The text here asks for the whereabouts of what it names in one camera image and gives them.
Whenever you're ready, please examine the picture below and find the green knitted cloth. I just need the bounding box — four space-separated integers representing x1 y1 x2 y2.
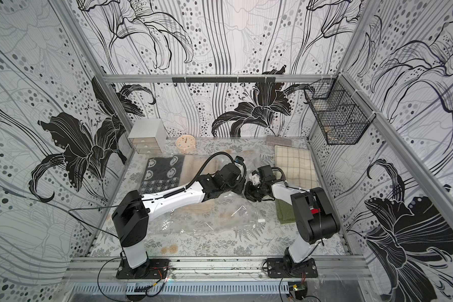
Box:
275 200 295 225

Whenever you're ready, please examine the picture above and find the beige fluffy scarf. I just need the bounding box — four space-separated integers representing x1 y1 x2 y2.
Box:
179 155 218 186

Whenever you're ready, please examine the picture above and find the cream checked cloth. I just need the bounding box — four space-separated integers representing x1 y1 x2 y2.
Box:
275 145 320 190

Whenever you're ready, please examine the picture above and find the peach round alarm clock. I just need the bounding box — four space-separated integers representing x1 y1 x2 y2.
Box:
176 135 196 154

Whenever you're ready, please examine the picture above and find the black wire wall basket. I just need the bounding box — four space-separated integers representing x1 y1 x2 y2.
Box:
303 74 372 145

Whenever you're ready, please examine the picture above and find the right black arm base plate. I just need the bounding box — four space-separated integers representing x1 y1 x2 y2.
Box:
262 258 318 279

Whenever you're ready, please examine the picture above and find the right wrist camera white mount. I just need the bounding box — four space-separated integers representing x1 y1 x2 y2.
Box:
249 171 261 186

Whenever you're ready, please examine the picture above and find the black coiled cable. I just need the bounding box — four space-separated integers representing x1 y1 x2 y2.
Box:
184 152 248 191

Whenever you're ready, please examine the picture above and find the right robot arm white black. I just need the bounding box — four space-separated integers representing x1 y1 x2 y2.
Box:
244 166 341 266

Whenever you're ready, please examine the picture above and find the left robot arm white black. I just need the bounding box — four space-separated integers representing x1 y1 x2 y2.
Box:
111 163 245 269

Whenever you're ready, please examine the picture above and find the clear plastic vacuum bag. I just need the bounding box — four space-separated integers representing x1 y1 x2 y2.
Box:
142 154 267 236

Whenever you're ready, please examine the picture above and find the black white patterned scarf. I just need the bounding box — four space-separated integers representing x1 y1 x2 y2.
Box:
138 155 185 195

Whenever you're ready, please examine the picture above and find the white cable duct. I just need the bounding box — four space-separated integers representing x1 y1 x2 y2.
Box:
72 281 289 296

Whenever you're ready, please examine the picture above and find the white mini drawer unit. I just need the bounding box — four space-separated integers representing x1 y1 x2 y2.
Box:
128 118 167 154

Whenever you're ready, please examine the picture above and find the grey flat sponge block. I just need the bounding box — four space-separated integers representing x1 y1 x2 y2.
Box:
266 135 293 147

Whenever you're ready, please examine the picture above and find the black wall rail strip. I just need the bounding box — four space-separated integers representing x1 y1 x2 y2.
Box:
172 76 276 84

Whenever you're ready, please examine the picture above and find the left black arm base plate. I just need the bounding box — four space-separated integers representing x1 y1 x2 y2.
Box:
116 258 170 280

